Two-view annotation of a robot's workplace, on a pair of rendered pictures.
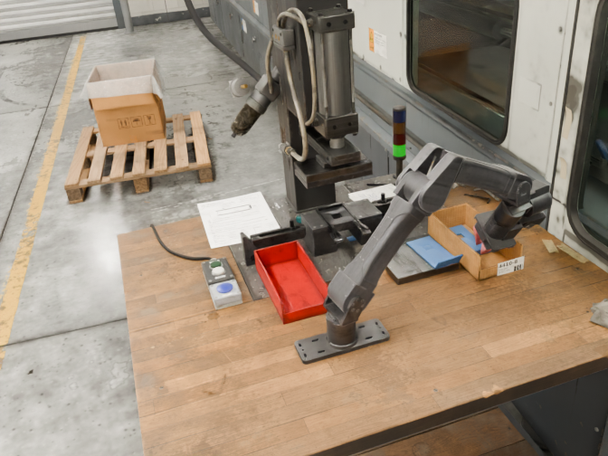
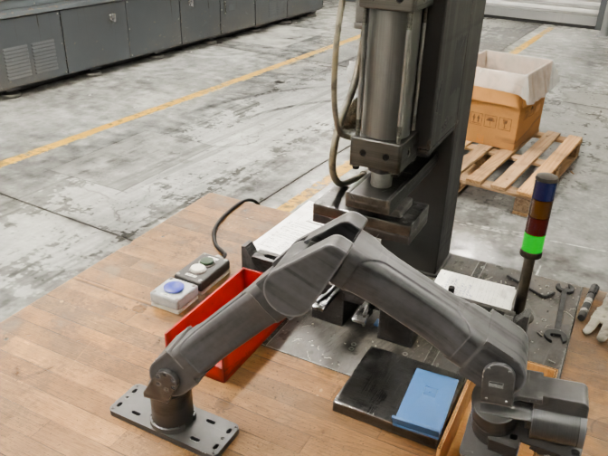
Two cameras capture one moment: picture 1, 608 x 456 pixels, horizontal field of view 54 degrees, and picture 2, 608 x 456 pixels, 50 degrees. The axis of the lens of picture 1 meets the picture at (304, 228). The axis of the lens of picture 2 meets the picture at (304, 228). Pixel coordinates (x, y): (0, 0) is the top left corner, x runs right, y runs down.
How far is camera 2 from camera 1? 0.93 m
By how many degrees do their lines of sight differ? 37
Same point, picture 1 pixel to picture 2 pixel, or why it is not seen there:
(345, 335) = (156, 412)
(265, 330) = (145, 354)
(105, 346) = not seen: hidden behind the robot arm
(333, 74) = (374, 75)
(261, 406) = (16, 419)
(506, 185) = (457, 349)
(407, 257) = (388, 385)
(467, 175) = (372, 289)
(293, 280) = not seen: hidden behind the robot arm
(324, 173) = (337, 211)
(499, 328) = not seen: outside the picture
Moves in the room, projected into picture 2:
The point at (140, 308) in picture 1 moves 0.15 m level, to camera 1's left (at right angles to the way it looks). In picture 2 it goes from (114, 262) to (78, 239)
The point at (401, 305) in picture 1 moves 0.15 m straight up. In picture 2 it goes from (294, 434) to (296, 356)
